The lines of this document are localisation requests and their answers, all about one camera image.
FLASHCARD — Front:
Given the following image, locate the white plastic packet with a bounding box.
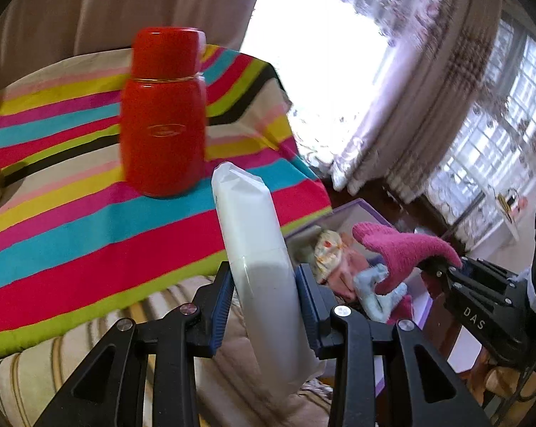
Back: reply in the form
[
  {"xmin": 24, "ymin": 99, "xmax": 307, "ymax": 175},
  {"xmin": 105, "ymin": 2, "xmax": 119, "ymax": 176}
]
[{"xmin": 211, "ymin": 162, "xmax": 326, "ymax": 399}]

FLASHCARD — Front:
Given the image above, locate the magenta sock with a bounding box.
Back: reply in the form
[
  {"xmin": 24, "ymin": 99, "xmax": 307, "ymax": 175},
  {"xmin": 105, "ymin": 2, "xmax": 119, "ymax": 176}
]
[{"xmin": 352, "ymin": 221, "xmax": 463, "ymax": 296}]

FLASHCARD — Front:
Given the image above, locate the red thermos flask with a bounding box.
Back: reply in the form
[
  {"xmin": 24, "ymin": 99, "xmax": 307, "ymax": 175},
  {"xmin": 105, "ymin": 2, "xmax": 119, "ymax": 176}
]
[{"xmin": 119, "ymin": 27, "xmax": 208, "ymax": 199}]

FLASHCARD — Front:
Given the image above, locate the beige curtain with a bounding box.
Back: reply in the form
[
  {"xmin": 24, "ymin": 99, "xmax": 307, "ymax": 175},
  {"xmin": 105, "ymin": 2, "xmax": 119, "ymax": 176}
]
[{"xmin": 0, "ymin": 0, "xmax": 266, "ymax": 99}]

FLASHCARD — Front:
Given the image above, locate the beige striped blanket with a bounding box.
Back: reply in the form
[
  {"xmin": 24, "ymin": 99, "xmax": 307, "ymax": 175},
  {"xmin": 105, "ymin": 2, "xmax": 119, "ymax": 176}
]
[{"xmin": 0, "ymin": 276, "xmax": 340, "ymax": 427}]

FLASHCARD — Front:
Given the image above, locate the colourful striped tablecloth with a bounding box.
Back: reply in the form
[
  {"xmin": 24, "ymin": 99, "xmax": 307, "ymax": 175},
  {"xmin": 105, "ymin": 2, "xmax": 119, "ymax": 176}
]
[{"xmin": 0, "ymin": 44, "xmax": 333, "ymax": 361}]

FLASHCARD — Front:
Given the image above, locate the white lace curtain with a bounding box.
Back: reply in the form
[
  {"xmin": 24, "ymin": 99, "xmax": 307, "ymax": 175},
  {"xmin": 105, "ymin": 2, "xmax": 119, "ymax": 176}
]
[{"xmin": 330, "ymin": 0, "xmax": 536, "ymax": 250}]

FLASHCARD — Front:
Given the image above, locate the white purple-edged storage box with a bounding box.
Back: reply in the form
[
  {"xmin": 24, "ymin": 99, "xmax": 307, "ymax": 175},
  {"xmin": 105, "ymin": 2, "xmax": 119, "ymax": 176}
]
[{"xmin": 283, "ymin": 199, "xmax": 464, "ymax": 374}]

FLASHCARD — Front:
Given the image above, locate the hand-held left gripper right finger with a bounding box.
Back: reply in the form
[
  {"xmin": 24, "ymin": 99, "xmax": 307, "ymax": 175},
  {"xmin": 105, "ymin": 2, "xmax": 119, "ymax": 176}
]
[{"xmin": 295, "ymin": 263, "xmax": 493, "ymax": 427}]

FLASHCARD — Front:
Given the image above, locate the window with white frame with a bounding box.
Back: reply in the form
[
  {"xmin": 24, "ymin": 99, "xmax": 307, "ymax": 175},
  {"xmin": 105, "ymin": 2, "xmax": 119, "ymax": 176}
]
[{"xmin": 428, "ymin": 13, "xmax": 536, "ymax": 214}]

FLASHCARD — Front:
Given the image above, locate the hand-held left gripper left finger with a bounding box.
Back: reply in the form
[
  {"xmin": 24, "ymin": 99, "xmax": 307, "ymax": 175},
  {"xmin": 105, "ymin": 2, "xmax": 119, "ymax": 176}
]
[{"xmin": 34, "ymin": 260, "xmax": 235, "ymax": 427}]

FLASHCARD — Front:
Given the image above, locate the pink drawstring pouch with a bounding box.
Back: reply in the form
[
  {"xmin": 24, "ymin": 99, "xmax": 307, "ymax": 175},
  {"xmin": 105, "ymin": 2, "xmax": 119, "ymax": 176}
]
[{"xmin": 326, "ymin": 240, "xmax": 386, "ymax": 303}]

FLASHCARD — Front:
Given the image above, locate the cream floral fabric pouch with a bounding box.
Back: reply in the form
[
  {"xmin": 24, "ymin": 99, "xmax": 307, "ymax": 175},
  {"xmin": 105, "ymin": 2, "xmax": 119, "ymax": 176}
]
[{"xmin": 312, "ymin": 229, "xmax": 344, "ymax": 283}]

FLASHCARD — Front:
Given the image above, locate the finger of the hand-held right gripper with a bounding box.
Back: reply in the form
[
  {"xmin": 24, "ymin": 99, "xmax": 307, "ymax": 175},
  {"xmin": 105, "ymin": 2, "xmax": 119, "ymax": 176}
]
[{"xmin": 418, "ymin": 255, "xmax": 518, "ymax": 307}]

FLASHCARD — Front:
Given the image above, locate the person's right hand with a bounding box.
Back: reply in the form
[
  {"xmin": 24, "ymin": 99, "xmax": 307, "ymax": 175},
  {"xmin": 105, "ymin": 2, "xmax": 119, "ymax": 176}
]
[{"xmin": 466, "ymin": 351, "xmax": 529, "ymax": 401}]

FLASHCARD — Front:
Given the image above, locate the light blue grey cloth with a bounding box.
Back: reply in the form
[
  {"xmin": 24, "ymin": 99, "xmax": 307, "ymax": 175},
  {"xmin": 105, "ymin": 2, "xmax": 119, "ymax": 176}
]
[{"xmin": 352, "ymin": 263, "xmax": 408, "ymax": 323}]

